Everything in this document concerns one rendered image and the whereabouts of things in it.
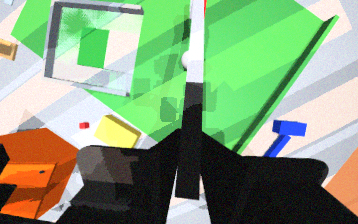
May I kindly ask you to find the yellow rectangular block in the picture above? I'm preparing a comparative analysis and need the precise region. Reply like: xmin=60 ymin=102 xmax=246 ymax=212
xmin=93 ymin=115 xmax=142 ymax=148

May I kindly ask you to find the white golf ball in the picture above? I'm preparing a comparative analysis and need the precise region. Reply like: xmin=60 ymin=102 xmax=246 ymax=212
xmin=181 ymin=51 xmax=189 ymax=69

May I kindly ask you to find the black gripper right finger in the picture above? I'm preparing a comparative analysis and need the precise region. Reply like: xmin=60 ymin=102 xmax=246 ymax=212
xmin=201 ymin=131 xmax=329 ymax=224

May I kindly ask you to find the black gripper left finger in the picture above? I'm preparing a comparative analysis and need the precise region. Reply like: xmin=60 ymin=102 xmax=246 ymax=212
xmin=76 ymin=128 xmax=181 ymax=224

